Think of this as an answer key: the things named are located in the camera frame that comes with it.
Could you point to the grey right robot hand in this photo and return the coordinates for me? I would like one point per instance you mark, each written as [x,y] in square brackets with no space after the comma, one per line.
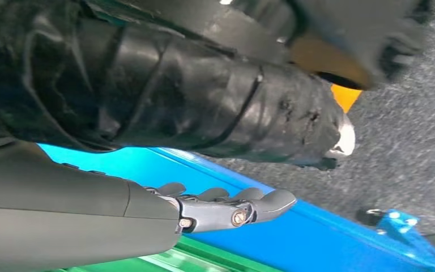
[165,94]

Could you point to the blue metal shelf rack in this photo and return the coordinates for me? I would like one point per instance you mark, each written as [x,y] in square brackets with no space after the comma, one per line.
[315,244]

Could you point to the green folded plastic crate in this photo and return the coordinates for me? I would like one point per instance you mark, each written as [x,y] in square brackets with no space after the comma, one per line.
[187,259]

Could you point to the black caster wheel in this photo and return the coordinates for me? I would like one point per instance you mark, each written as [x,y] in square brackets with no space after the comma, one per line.
[367,217]

